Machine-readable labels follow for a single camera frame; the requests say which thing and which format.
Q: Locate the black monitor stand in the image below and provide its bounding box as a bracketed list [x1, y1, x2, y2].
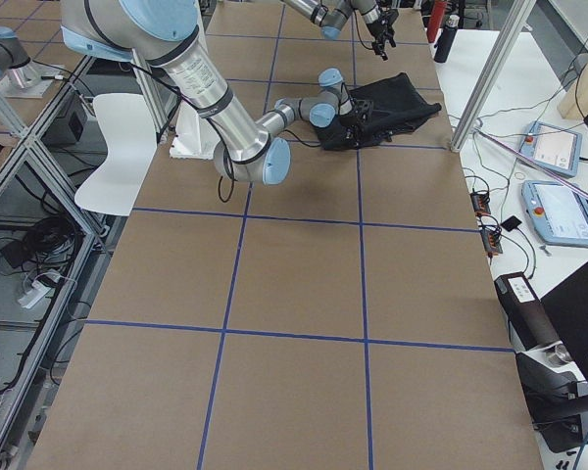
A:
[515, 261, 588, 452]

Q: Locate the black water bottle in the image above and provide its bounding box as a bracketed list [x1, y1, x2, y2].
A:
[433, 15, 461, 64]

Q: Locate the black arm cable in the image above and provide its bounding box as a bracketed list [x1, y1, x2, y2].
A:
[126, 61, 324, 204]

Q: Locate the black graphic t-shirt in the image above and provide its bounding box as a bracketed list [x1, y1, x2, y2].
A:
[314, 72, 442, 151]

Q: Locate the orange terminal block upper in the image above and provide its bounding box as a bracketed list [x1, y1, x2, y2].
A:
[469, 191, 492, 216]

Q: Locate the lower teach pendant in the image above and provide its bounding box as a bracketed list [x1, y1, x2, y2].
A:
[521, 180, 588, 248]

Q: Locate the red bottle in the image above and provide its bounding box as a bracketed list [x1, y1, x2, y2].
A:
[426, 0, 447, 44]

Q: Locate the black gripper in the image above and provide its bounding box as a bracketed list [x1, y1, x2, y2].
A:
[367, 9, 399, 61]
[339, 98, 374, 140]

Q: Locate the teach pendant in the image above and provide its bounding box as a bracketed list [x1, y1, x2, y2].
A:
[521, 180, 588, 248]
[519, 120, 582, 178]

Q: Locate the small black pad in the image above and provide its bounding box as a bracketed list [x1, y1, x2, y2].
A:
[500, 215, 522, 232]

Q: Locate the aluminium frame post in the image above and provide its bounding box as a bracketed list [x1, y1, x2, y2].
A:
[450, 0, 536, 153]

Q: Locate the black power adapter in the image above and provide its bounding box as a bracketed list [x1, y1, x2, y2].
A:
[41, 94, 87, 146]

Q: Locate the black box with label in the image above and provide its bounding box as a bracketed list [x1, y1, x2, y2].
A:
[494, 272, 560, 350]

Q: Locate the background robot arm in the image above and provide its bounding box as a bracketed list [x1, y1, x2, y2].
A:
[0, 26, 64, 99]

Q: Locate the upper teach pendant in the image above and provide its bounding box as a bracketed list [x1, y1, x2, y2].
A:
[519, 120, 582, 178]

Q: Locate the white plastic chair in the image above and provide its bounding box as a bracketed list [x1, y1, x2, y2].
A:
[74, 93, 158, 216]

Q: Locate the white power strip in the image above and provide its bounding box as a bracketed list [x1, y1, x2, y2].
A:
[18, 271, 60, 309]

